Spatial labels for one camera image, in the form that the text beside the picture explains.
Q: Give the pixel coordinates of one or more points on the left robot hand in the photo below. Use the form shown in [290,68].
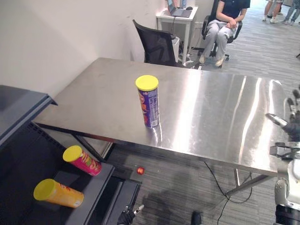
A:
[127,214]

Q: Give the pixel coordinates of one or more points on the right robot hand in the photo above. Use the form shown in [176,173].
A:
[291,117]

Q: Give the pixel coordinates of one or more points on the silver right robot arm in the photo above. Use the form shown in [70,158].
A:
[287,178]

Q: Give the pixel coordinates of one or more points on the small red gum container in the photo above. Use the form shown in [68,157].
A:
[140,170]

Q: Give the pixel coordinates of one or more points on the pink chips can yellow lid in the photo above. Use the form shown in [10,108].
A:
[84,161]

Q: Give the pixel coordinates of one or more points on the orange chips can yellow lid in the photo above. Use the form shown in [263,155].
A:
[58,193]

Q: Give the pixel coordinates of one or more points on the dark grey store shelf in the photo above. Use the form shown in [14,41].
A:
[35,164]

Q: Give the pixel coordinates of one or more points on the purple chips can yellow lid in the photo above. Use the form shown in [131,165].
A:
[150,103]

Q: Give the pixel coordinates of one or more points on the standing person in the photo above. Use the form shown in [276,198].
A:
[272,10]
[291,12]

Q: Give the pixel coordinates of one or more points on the stainless steel table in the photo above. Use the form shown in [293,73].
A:
[187,105]

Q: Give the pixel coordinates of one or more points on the seated person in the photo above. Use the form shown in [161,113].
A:
[223,30]

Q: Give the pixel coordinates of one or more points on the black swivel office chair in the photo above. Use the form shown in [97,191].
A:
[214,30]

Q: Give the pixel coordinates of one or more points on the white box under table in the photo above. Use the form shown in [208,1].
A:
[175,45]

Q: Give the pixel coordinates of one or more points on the white side table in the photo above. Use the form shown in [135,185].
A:
[180,21]

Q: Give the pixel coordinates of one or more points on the black mesh office chair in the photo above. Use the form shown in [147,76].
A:
[157,47]

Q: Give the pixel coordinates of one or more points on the open laptop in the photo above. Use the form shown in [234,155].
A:
[177,10]

